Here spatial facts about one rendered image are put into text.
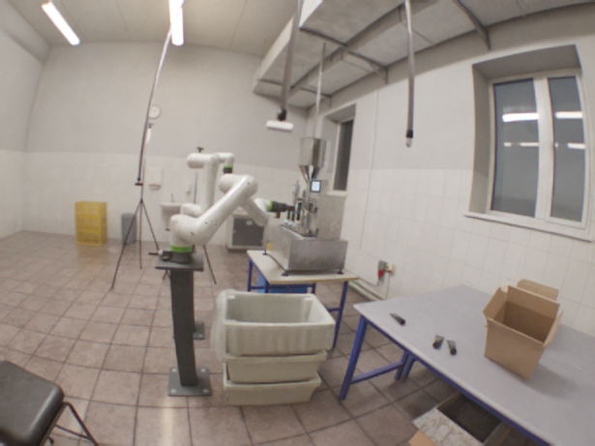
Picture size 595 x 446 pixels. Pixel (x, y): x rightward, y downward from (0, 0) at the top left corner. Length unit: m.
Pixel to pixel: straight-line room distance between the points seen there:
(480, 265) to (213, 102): 5.47
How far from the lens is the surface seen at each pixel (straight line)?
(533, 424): 1.09
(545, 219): 2.73
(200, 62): 6.13
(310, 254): 1.84
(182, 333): 1.60
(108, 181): 5.86
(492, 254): 2.48
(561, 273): 2.32
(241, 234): 4.98
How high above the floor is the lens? 1.36
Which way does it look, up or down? 7 degrees down
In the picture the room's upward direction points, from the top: 7 degrees clockwise
